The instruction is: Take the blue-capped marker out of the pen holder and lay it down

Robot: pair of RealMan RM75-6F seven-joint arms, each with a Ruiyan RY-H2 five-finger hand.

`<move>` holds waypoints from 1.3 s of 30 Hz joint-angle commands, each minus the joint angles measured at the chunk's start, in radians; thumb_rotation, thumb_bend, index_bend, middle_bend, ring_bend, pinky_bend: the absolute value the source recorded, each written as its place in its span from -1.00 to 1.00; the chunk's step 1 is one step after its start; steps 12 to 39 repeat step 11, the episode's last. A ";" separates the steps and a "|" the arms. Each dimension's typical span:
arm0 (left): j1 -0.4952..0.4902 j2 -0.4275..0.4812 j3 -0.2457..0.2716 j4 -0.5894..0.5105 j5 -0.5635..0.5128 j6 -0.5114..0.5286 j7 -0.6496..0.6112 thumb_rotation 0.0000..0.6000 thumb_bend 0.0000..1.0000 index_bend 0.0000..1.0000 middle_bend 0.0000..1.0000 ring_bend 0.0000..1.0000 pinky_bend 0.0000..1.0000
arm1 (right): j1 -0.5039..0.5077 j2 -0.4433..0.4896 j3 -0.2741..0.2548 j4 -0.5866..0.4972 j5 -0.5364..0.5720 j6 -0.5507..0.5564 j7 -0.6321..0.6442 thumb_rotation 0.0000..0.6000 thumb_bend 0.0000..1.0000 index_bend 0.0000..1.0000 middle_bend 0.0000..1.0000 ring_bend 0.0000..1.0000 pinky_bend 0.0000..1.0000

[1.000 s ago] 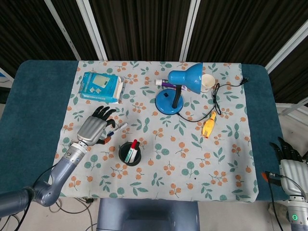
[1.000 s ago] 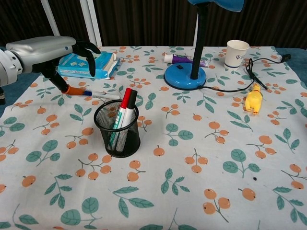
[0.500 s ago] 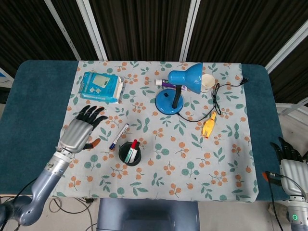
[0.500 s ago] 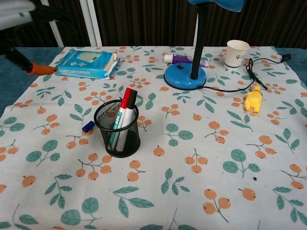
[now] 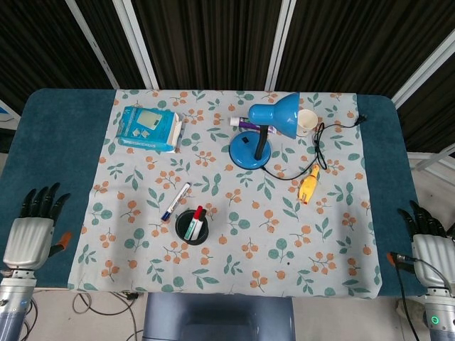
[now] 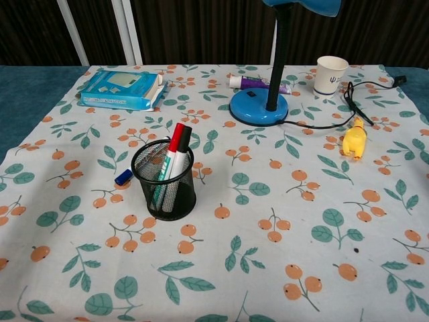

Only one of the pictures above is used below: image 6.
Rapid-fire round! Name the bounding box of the black cap marker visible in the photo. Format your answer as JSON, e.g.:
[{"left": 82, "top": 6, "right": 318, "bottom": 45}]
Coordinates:
[{"left": 162, "top": 125, "right": 193, "bottom": 213}]

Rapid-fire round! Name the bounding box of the blue kitchen scale box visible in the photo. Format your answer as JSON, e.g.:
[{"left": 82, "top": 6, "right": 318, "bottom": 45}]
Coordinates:
[{"left": 76, "top": 69, "right": 170, "bottom": 112}]

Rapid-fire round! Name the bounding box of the floral print tablecloth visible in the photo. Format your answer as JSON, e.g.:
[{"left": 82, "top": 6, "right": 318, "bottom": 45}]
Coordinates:
[{"left": 0, "top": 63, "right": 429, "bottom": 322}]

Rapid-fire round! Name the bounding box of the black lamp power cable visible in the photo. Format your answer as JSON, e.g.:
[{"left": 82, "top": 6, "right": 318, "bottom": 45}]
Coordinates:
[{"left": 276, "top": 75, "right": 408, "bottom": 130}]

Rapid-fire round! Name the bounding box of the yellow rubber chicken toy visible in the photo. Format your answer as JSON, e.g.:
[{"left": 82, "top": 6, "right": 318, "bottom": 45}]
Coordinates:
[{"left": 341, "top": 117, "right": 366, "bottom": 161}]

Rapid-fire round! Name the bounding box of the black mesh pen holder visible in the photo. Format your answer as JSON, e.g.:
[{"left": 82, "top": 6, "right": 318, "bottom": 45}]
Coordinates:
[{"left": 131, "top": 139, "right": 198, "bottom": 221}]

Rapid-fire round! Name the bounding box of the blue desk lamp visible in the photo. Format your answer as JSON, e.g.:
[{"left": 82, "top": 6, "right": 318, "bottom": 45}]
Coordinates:
[{"left": 229, "top": 0, "right": 343, "bottom": 127}]

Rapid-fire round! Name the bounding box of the red cap marker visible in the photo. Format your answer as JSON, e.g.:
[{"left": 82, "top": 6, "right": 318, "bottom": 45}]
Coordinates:
[{"left": 150, "top": 123, "right": 186, "bottom": 211}]

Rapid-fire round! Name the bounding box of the white purple toothpaste tube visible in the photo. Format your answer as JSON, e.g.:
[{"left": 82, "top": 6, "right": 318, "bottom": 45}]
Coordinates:
[{"left": 229, "top": 74, "right": 292, "bottom": 95}]

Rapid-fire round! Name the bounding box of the white partition frame post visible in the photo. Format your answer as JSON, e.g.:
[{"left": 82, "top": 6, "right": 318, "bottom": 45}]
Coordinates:
[
  {"left": 56, "top": 0, "right": 90, "bottom": 66},
  {"left": 269, "top": 18, "right": 286, "bottom": 65},
  {"left": 115, "top": 0, "right": 144, "bottom": 66}
]

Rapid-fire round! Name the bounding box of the white paper cup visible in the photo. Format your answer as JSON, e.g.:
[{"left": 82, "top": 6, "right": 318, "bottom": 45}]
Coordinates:
[{"left": 313, "top": 56, "right": 349, "bottom": 100}]

